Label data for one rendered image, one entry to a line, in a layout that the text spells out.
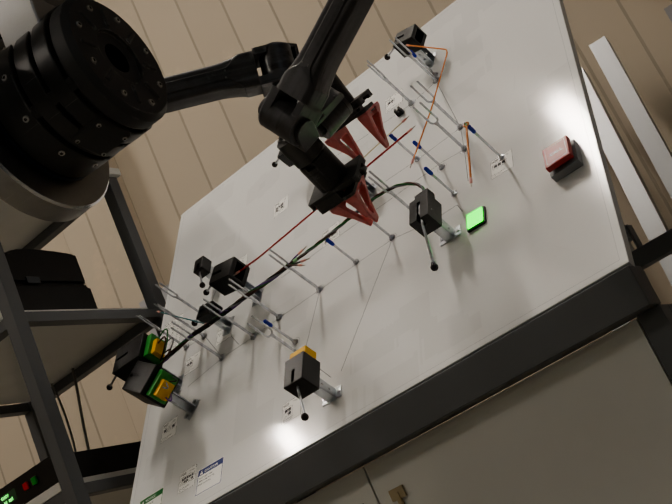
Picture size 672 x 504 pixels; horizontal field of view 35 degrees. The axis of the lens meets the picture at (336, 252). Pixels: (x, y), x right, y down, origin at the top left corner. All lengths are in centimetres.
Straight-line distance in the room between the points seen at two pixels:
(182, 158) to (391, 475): 306
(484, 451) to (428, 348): 19
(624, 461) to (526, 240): 39
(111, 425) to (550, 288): 342
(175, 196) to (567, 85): 297
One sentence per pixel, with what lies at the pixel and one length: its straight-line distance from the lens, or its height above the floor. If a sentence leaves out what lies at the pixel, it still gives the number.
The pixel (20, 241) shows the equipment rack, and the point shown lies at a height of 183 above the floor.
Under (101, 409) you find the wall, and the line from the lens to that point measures 493.
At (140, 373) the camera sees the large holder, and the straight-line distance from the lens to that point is 223.
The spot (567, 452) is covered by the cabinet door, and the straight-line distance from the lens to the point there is 171.
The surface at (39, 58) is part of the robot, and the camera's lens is 103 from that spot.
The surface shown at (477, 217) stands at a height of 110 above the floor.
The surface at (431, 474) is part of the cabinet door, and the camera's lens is 182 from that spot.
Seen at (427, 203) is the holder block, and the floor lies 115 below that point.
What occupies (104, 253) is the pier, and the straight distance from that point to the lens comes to 476.
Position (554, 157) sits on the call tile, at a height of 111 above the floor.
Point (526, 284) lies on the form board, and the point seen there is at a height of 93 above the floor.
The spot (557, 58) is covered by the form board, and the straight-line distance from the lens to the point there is 207.
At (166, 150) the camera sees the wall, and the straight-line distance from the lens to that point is 480.
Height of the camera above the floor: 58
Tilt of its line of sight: 17 degrees up
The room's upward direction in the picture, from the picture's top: 24 degrees counter-clockwise
